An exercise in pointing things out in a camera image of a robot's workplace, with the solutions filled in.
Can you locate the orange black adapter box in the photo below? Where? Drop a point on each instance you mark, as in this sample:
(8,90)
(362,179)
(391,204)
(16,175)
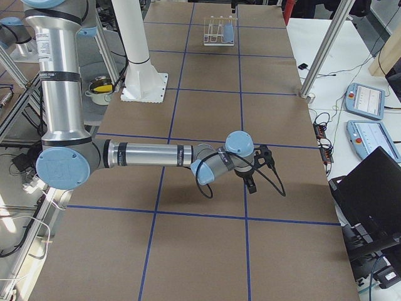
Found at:
(319,131)

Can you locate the white enamel pot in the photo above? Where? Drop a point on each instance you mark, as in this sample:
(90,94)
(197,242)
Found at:
(100,90)

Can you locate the white wire cup holder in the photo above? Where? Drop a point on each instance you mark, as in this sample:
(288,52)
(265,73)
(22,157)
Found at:
(213,29)

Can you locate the blue teach pendant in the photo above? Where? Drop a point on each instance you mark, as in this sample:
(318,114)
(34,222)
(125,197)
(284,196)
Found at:
(365,101)
(366,136)

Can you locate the black laptop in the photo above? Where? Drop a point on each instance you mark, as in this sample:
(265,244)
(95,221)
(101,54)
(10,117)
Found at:
(370,193)

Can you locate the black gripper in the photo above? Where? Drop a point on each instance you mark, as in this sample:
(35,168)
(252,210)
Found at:
(244,174)

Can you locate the upper blue teach pendant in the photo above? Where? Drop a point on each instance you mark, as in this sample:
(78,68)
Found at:
(365,101)

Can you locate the small black puck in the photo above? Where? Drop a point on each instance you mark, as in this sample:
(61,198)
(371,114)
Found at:
(302,66)

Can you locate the lower blue teach pendant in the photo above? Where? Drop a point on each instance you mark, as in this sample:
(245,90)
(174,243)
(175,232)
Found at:
(366,136)

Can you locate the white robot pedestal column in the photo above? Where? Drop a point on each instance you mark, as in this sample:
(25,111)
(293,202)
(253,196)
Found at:
(143,83)

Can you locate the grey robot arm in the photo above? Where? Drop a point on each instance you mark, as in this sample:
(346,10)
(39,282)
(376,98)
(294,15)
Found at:
(16,38)

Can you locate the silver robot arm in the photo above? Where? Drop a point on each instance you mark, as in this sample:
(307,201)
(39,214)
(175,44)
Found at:
(70,154)

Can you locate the aluminium frame post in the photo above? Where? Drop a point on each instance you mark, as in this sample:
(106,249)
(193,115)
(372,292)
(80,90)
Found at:
(324,49)

